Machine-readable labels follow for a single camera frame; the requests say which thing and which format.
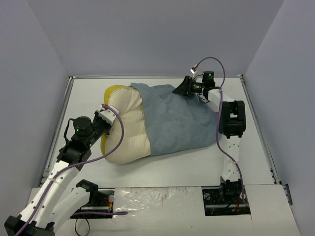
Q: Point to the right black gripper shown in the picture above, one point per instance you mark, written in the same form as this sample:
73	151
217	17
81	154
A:
188	85

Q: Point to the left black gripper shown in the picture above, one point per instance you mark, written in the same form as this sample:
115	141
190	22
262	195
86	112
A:
101	124

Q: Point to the striped pillowcase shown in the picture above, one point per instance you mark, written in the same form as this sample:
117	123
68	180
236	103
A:
173	122

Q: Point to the cream white pillow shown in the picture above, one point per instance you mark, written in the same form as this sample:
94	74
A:
132	137

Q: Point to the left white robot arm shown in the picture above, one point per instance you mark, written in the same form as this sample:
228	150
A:
46	212

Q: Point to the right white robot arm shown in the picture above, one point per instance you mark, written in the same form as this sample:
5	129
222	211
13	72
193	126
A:
231	126

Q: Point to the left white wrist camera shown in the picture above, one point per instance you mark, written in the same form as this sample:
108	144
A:
108	114

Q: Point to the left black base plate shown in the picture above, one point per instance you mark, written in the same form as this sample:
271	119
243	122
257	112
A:
102	203

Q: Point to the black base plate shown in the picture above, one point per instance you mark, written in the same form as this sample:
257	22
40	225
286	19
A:
102	203
216	205

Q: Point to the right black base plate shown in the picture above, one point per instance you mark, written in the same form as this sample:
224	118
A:
216	205

